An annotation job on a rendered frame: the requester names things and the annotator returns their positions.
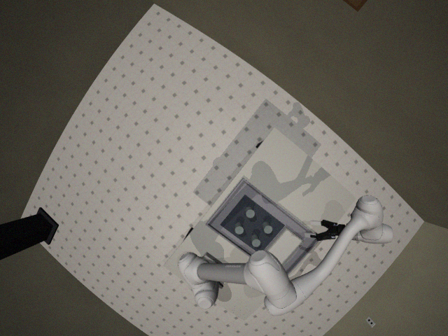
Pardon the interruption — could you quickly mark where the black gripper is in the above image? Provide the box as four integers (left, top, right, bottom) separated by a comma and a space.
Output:
304, 220, 345, 241

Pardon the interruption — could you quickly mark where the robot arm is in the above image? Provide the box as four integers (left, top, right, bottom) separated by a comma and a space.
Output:
178, 195, 393, 316

